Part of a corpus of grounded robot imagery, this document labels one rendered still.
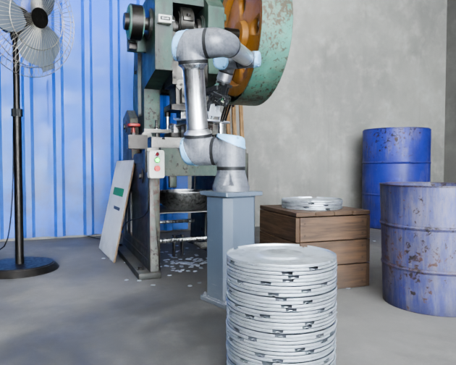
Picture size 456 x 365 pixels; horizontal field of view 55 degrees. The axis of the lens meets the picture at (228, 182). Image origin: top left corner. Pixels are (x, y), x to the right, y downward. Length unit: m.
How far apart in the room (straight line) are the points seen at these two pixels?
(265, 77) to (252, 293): 1.57
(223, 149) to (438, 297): 0.97
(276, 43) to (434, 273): 1.35
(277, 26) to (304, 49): 1.96
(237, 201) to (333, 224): 0.50
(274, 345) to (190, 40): 1.15
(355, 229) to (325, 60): 2.63
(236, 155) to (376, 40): 3.33
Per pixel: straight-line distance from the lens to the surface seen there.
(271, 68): 2.44
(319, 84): 4.37
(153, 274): 2.22
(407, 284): 1.84
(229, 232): 1.71
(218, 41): 1.74
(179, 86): 2.46
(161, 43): 2.45
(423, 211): 1.76
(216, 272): 1.78
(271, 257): 1.14
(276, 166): 4.07
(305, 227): 1.94
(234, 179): 1.72
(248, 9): 2.74
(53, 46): 2.58
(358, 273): 2.12
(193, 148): 1.78
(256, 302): 1.11
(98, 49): 3.68
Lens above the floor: 0.55
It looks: 2 degrees down
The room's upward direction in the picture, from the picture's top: straight up
